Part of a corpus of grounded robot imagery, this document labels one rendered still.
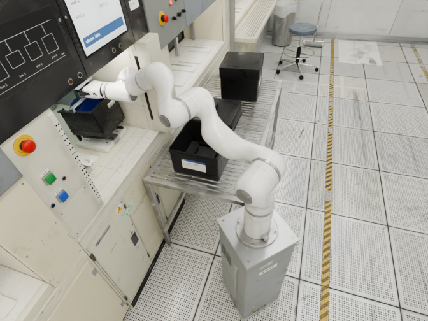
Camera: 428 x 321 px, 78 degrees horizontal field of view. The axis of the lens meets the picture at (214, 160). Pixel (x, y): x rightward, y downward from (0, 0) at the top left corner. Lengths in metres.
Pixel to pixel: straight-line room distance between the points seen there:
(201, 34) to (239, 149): 2.06
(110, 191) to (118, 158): 0.23
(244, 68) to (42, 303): 1.68
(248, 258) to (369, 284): 1.14
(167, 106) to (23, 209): 0.56
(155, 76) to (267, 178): 0.54
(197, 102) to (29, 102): 0.53
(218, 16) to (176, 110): 1.91
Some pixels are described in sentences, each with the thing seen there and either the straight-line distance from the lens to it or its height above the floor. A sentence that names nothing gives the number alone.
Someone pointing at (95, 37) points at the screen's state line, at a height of 1.51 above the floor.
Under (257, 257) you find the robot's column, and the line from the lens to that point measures 1.22.
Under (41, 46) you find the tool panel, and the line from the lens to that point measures 1.01.
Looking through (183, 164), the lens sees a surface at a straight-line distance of 1.45.
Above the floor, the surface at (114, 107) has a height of 1.06.
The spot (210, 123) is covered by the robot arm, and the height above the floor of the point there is 1.28.
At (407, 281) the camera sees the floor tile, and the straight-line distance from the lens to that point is 2.30.
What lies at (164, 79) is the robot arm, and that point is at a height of 1.40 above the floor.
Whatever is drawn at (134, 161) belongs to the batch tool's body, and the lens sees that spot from 1.50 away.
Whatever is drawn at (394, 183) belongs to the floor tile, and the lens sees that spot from 2.82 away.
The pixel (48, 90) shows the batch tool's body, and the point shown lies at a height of 1.45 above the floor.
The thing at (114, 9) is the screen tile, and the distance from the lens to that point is 1.29.
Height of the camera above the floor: 1.86
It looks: 44 degrees down
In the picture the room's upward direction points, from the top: 4 degrees counter-clockwise
